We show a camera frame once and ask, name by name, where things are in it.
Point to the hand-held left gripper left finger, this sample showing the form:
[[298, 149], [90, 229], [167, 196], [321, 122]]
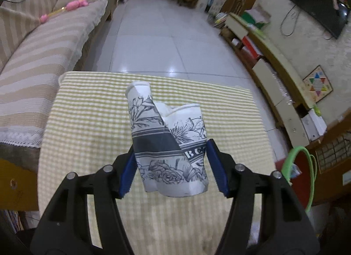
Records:
[[127, 172]]

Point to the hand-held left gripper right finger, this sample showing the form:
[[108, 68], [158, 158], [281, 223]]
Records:
[[216, 167]]

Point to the flower print paper cup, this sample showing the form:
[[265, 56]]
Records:
[[164, 145]]

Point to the red bin with green rim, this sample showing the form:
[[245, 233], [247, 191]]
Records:
[[301, 181]]

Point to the green checked tablecloth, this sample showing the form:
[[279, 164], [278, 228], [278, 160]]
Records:
[[82, 112]]

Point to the wooden television cabinet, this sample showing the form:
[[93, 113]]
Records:
[[271, 79]]

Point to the white cardboard box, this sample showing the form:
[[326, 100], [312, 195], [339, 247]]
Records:
[[314, 126]]

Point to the yellow printed board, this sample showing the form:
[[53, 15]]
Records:
[[16, 183]]

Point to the small green packet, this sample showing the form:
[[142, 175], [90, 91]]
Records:
[[317, 110]]

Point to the wooden lattice screen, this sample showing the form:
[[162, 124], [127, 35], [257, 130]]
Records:
[[333, 150]]

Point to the red flat box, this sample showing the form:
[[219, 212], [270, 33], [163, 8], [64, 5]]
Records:
[[251, 48]]

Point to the star checkers board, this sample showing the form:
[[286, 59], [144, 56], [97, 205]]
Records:
[[318, 84]]

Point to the beige striped sofa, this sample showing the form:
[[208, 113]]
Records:
[[41, 60]]

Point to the stack of papers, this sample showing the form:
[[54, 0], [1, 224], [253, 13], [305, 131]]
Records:
[[220, 19]]

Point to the pink toy wand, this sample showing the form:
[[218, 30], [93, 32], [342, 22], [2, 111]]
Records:
[[75, 5]]

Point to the pink ribbon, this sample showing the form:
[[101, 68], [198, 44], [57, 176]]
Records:
[[338, 1]]

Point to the black wall television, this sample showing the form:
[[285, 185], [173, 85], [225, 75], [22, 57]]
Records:
[[315, 2]]

